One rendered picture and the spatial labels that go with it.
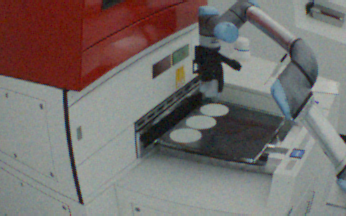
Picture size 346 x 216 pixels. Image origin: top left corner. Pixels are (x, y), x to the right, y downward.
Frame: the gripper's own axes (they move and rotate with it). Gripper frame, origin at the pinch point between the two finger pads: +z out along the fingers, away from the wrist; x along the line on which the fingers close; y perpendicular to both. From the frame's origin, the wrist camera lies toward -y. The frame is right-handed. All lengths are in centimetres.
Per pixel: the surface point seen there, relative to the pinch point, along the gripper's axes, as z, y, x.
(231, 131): 7.0, -0.3, 11.4
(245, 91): 3.0, -15.7, -6.9
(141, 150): 9.2, 29.5, 7.4
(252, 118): 7.3, -12.1, 5.9
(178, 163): 14.7, 18.4, 10.9
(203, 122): 7.2, 5.4, 1.1
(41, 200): 23, 75, 11
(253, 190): 14.1, 4.5, 41.6
